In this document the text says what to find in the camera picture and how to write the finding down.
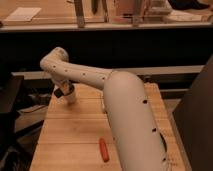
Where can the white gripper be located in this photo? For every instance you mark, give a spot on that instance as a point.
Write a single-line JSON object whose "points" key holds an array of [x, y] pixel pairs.
{"points": [[64, 85]]}

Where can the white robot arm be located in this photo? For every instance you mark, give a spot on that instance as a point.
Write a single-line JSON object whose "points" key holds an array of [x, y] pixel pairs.
{"points": [[133, 126]]}

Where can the black equipment at left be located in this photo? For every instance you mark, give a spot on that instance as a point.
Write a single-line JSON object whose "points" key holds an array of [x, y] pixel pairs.
{"points": [[8, 101]]}

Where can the orange red marker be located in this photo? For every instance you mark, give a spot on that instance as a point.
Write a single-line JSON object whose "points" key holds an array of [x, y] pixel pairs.
{"points": [[103, 150]]}

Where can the white paper sheet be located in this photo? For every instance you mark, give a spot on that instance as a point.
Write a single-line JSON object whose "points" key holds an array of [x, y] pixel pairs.
{"points": [[21, 14]]}

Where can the dark panel at right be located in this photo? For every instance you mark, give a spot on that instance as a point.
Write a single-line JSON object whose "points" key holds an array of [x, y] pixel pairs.
{"points": [[194, 119]]}

